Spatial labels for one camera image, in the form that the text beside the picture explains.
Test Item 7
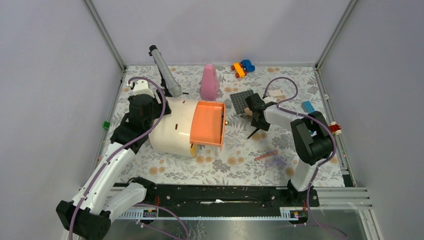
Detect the beige makeup sponge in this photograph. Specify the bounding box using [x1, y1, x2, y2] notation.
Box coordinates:
[244, 107, 253, 117]

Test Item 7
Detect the black makeup brush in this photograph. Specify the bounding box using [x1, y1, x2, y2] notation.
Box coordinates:
[247, 128, 260, 139]

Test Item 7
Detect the cream round drawer organizer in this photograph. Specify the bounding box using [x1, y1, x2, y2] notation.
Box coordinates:
[148, 97, 226, 158]

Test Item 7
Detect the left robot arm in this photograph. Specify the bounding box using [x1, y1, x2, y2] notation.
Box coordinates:
[56, 76, 171, 240]

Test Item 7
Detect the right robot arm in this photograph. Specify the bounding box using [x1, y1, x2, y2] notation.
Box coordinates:
[245, 93, 337, 206]

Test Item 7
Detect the grey lego baseplate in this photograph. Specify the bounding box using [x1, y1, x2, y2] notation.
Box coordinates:
[230, 90, 254, 115]

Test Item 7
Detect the beige lego brick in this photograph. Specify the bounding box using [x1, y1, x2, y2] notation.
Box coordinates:
[268, 90, 286, 102]

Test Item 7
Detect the grey microphone on stand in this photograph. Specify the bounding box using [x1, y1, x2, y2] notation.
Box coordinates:
[149, 45, 183, 98]

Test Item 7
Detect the orange and blue toy car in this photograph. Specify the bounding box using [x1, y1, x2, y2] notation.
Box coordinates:
[230, 59, 256, 79]

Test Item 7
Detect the green small block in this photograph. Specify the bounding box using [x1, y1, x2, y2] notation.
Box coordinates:
[102, 121, 110, 130]

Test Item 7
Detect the pink cone bottle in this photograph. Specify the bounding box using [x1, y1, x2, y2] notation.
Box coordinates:
[200, 63, 220, 101]

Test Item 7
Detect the light blue lego brick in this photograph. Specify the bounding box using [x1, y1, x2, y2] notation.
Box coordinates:
[301, 101, 316, 114]

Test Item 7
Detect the red yellow toy car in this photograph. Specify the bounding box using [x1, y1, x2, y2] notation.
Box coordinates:
[328, 121, 342, 136]

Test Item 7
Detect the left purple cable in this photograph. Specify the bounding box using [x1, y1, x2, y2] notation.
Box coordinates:
[67, 76, 190, 240]

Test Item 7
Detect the pink handle brush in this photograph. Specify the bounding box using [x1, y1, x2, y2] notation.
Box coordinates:
[254, 149, 279, 162]

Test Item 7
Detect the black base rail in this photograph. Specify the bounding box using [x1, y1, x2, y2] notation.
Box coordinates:
[126, 177, 320, 218]

